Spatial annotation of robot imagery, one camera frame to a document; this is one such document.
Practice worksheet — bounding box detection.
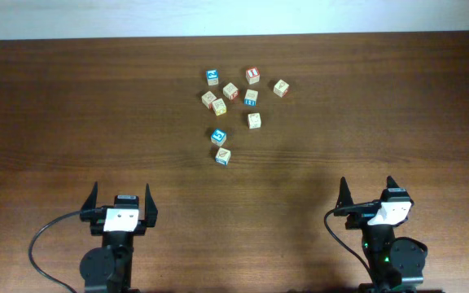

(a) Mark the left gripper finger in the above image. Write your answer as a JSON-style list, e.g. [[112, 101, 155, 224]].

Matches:
[[80, 182, 98, 222], [140, 184, 158, 228]]

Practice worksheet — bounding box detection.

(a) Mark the wooden leaf picture block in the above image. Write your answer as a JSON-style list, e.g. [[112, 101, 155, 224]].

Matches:
[[215, 147, 231, 165]]

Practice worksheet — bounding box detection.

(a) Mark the blue number five block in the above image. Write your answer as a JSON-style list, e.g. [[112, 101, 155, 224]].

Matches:
[[211, 129, 227, 147]]

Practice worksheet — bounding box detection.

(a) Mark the wooden block number eight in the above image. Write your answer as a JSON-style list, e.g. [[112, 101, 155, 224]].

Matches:
[[243, 90, 258, 107]]

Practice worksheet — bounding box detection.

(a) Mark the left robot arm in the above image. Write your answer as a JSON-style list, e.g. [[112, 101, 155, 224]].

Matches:
[[79, 184, 158, 293]]

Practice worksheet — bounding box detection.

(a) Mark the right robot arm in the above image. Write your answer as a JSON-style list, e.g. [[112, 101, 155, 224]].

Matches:
[[334, 177, 427, 292]]

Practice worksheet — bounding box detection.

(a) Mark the plain wooden picture block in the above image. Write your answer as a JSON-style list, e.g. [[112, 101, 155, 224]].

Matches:
[[248, 113, 261, 129]]

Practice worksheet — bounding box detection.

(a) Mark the wooden block yellow side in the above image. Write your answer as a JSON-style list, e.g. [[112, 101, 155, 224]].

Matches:
[[212, 98, 227, 116]]

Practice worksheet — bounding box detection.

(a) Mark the wooden block left cluster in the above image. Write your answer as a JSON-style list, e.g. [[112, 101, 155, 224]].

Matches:
[[201, 91, 217, 109]]

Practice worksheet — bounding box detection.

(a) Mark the wooden block far right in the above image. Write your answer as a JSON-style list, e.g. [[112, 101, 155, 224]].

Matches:
[[273, 80, 290, 98]]

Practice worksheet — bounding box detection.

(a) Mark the wooden block red side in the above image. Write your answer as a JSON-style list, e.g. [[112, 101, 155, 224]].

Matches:
[[222, 82, 239, 100]]

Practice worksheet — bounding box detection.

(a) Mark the blue top letter block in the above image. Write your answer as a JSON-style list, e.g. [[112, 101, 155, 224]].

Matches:
[[205, 69, 219, 86]]

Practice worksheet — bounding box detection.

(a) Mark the red top letter block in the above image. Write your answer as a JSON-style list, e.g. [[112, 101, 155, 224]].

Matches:
[[245, 67, 261, 85]]

